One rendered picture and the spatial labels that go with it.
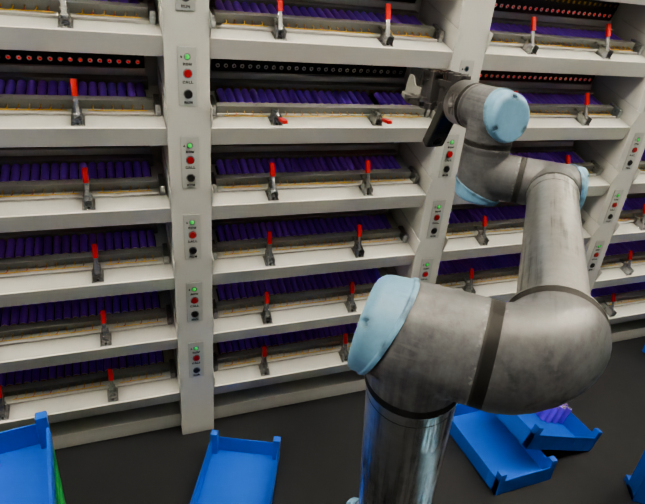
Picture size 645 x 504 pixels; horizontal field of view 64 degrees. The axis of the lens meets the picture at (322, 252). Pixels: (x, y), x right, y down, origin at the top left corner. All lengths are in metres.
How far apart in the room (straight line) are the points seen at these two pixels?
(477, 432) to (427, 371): 1.31
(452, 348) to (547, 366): 0.09
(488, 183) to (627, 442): 1.24
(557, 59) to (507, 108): 0.64
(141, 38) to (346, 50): 0.45
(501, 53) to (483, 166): 0.54
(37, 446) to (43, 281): 0.40
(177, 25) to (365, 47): 0.43
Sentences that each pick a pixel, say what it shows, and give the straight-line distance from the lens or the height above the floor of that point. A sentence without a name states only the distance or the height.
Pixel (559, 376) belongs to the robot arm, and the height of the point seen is 0.93.
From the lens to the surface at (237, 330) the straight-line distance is 1.50.
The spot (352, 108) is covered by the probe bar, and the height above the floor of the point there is 0.97.
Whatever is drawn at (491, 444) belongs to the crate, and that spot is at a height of 0.00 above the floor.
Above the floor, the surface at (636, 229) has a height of 0.55.
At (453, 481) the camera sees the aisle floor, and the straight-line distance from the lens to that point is 1.69.
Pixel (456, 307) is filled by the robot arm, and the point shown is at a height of 0.96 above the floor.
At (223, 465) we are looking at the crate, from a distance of 1.62.
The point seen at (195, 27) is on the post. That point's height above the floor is 1.14.
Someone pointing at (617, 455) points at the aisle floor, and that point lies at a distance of 2.00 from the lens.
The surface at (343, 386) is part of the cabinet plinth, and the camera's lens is 1.83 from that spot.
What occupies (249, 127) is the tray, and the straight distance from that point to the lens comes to 1.26.
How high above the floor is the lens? 1.24
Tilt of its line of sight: 27 degrees down
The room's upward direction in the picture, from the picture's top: 5 degrees clockwise
